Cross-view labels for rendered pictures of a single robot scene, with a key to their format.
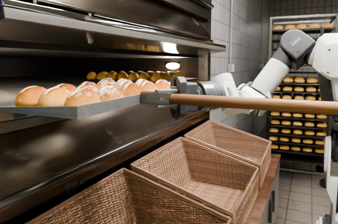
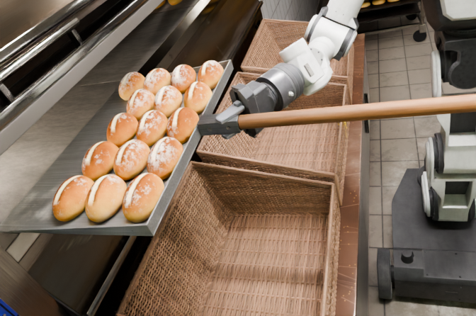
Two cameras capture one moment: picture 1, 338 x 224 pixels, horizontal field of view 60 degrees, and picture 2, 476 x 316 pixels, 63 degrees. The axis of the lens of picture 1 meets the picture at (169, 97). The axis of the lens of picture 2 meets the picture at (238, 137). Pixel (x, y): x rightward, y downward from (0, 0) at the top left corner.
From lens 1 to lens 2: 0.36 m
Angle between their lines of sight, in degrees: 28
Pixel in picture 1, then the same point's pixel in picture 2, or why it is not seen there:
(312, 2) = not seen: outside the picture
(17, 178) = (95, 262)
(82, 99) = (144, 202)
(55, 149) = not seen: hidden behind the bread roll
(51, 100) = (103, 210)
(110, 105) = (175, 179)
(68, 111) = (137, 229)
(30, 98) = (72, 207)
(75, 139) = not seen: hidden behind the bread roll
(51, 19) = (42, 104)
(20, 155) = (83, 237)
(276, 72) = not seen: outside the picture
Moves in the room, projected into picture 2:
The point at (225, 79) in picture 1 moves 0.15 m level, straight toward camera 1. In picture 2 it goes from (298, 53) to (307, 86)
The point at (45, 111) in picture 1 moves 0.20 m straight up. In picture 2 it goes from (105, 231) to (40, 140)
